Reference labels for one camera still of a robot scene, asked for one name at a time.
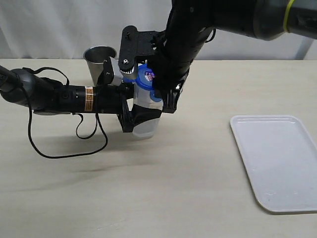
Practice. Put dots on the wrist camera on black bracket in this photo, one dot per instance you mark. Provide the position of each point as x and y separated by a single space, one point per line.
110 73

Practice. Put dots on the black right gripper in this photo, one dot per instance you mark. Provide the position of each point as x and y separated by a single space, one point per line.
169 80

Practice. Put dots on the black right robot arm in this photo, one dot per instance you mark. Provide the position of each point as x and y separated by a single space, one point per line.
193 23

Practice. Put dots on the stainless steel cup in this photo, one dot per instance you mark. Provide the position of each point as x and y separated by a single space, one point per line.
95 57

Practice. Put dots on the blue plastic container lid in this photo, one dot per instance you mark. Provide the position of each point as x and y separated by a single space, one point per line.
144 81

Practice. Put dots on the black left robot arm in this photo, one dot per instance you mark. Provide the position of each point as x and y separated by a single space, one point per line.
46 96

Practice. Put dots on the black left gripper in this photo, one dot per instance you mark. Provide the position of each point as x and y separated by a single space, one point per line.
112 99

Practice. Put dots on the white plastic tray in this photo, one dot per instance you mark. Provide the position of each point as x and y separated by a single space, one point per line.
280 160

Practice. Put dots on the white backdrop curtain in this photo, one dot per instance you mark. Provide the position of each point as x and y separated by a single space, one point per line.
64 29

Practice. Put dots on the clear tall plastic container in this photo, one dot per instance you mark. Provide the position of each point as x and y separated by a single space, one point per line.
146 112

